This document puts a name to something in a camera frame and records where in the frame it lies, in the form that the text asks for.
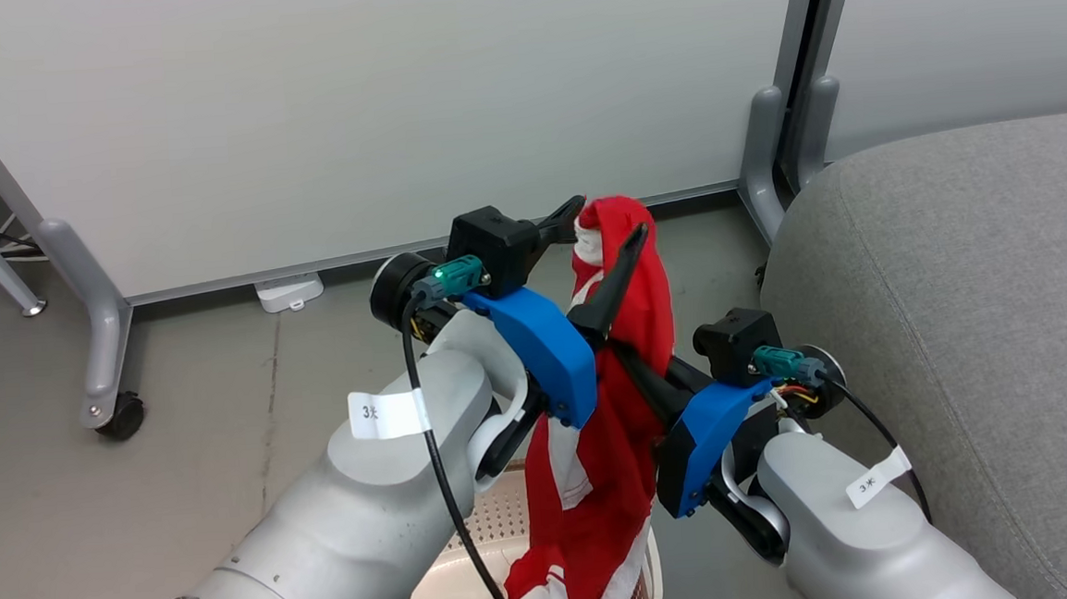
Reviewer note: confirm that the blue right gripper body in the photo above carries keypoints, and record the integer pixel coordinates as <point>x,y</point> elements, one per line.
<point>700,447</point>

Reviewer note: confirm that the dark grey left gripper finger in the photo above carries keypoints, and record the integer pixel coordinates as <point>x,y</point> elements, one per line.
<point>612,295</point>
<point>561,219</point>

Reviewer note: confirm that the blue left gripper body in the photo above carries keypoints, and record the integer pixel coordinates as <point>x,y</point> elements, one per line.
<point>546,354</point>

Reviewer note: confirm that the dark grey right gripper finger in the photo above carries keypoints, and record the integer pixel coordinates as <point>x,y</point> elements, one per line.
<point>694,378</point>
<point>650,387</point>

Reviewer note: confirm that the red and white garment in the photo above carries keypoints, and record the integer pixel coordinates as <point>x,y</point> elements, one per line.
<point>617,461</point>

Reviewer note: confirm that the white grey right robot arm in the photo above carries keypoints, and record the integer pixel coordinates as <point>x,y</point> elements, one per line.
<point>845,549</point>

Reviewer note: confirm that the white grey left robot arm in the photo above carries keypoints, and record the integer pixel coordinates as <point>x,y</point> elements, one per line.
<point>372,532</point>

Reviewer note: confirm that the cream perforated laundry basket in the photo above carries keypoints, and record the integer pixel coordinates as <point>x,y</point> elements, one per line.
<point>440,592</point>

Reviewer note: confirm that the wide white partition panel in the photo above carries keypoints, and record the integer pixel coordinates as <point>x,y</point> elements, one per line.
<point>345,98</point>

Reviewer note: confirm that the white plastic floor box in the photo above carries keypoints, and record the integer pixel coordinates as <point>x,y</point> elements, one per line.
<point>288,292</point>

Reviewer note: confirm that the grey fabric sofa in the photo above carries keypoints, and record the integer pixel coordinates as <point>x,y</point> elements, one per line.
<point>960,310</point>

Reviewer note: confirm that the black caster wheel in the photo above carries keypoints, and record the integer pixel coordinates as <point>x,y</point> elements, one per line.
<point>122,419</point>

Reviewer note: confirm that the narrow white partition panel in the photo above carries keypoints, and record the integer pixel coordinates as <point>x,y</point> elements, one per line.
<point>961,23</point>

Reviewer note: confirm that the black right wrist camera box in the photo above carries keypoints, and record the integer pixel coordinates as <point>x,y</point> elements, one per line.
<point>735,343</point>

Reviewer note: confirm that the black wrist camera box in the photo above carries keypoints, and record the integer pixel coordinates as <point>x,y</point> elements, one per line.
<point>735,343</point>
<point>493,246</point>

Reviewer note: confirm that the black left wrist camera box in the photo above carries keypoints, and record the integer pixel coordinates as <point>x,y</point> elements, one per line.
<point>493,246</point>

